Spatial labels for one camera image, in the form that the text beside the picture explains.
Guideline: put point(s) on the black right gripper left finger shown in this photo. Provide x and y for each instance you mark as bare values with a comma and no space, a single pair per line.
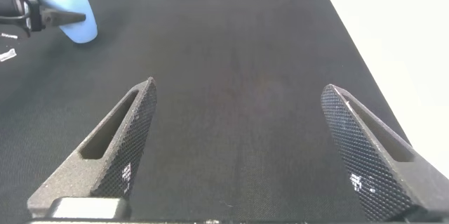
115,146

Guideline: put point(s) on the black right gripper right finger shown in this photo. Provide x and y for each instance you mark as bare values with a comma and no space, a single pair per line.
368,146

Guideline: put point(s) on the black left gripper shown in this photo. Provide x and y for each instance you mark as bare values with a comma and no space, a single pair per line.
14,6

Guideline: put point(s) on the small clear plastic scrap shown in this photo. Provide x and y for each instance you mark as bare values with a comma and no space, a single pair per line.
7,55

